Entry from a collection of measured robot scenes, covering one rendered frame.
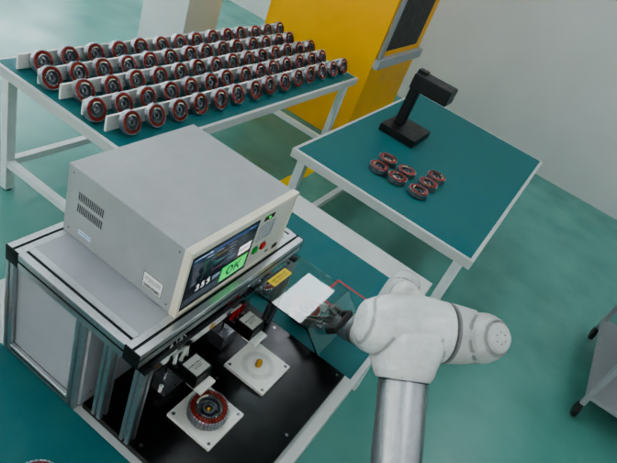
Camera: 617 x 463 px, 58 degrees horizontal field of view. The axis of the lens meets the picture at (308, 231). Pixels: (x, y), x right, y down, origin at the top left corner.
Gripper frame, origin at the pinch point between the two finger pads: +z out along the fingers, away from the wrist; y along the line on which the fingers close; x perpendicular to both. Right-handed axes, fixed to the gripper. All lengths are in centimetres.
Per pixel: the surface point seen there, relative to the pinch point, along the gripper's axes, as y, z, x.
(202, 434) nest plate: -56, -24, -15
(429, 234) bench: 98, 21, 10
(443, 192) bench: 141, 44, 25
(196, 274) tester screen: -62, -33, 32
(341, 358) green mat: 1.6, -16.7, -13.3
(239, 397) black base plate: -40.6, -17.7, -12.2
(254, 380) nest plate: -33.9, -16.1, -9.9
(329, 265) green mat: 27.9, 17.6, 7.2
